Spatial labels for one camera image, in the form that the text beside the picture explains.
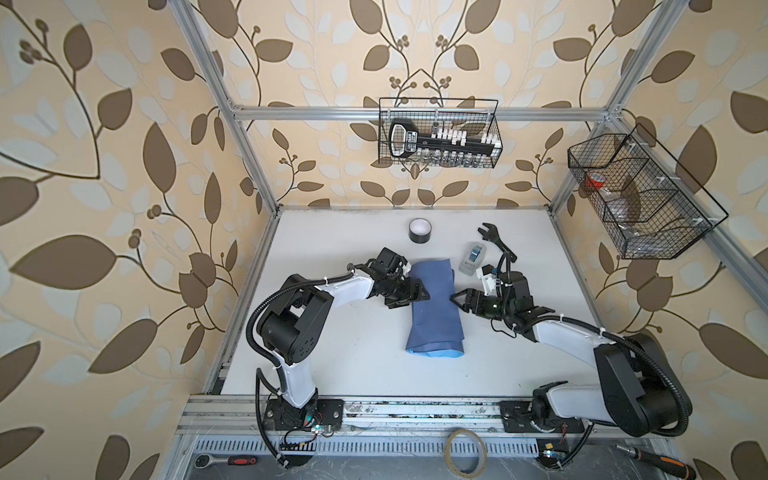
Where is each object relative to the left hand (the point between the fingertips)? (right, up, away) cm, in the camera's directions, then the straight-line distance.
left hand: (424, 298), depth 89 cm
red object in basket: (+51, +35, 0) cm, 62 cm away
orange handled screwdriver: (+52, -33, -22) cm, 66 cm away
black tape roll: (0, +21, +26) cm, 33 cm away
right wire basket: (+55, +25, -16) cm, 63 cm away
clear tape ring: (+4, -33, -19) cm, 38 cm away
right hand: (+10, -1, -1) cm, 10 cm away
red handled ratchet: (-53, -33, -21) cm, 66 cm away
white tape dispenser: (+18, +11, +13) cm, 25 cm away
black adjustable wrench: (+28, +19, +23) cm, 41 cm away
